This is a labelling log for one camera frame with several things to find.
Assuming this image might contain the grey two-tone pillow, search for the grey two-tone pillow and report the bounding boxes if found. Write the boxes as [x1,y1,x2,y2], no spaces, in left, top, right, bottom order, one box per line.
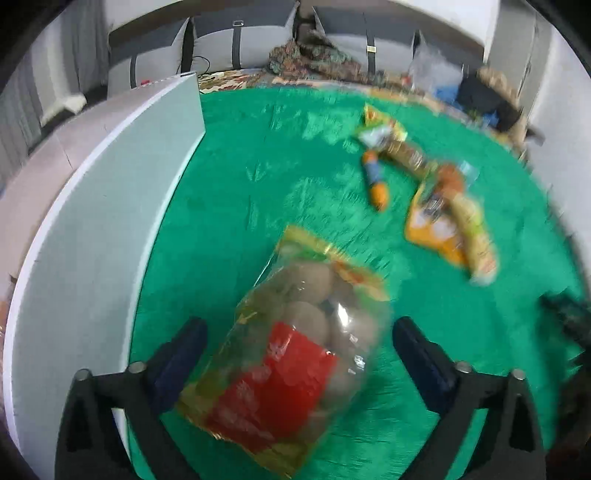
[107,18,195,100]
[191,4,296,72]
[314,7,421,75]

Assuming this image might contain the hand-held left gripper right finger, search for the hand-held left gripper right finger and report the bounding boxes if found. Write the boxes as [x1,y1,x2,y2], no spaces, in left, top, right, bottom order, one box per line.
[392,316,548,480]

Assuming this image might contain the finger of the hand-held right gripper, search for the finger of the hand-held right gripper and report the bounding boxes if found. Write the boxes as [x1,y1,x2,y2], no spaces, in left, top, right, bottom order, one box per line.
[540,293,591,352]

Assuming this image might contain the black bag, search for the black bag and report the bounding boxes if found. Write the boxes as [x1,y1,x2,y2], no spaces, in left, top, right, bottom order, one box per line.
[457,74,522,132]

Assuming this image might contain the green patterned blanket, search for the green patterned blanket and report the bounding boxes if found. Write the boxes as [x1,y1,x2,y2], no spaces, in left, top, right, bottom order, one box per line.
[127,85,585,480]

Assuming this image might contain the brown snack green-edged packet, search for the brown snack green-edged packet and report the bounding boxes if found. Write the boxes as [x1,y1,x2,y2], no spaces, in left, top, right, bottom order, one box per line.
[369,134,437,178]

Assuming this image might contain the clear bag of brown balls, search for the clear bag of brown balls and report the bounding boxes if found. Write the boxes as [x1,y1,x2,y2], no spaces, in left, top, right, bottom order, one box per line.
[178,225,393,478]

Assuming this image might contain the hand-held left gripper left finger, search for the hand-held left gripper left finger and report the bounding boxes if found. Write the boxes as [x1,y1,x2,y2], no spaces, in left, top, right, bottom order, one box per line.
[54,316,209,480]

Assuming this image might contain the sheer white curtain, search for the sheer white curtain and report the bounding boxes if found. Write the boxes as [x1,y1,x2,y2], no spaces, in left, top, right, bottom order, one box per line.
[0,46,65,185]

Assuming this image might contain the small yellow snack packet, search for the small yellow snack packet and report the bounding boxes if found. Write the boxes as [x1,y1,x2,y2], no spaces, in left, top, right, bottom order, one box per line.
[361,104,408,144]

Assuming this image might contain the orange and blue tube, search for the orange and blue tube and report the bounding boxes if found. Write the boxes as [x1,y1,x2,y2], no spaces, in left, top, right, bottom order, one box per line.
[361,150,389,212]

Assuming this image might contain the clear plastic bag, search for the clear plastic bag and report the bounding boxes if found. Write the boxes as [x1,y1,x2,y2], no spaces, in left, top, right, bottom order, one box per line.
[409,44,465,88]

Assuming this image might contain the orange snack packet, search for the orange snack packet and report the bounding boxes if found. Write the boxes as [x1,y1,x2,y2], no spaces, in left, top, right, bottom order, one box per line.
[404,182,467,268]

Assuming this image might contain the floral cloth bundle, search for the floral cloth bundle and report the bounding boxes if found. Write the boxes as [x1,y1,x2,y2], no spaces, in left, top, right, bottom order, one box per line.
[268,30,384,86]

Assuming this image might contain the white cloth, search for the white cloth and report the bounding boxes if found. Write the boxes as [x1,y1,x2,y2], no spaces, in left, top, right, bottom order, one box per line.
[39,95,88,127]

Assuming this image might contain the white storage box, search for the white storage box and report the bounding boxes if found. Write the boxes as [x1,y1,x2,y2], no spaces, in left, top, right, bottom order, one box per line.
[0,71,206,462]

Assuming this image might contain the yellow white snack packet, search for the yellow white snack packet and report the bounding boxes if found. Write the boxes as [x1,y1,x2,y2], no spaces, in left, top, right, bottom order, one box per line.
[450,194,499,288]

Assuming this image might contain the clear packet with orange sausage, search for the clear packet with orange sausage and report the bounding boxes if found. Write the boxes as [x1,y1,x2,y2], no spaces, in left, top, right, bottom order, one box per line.
[434,161,478,195]

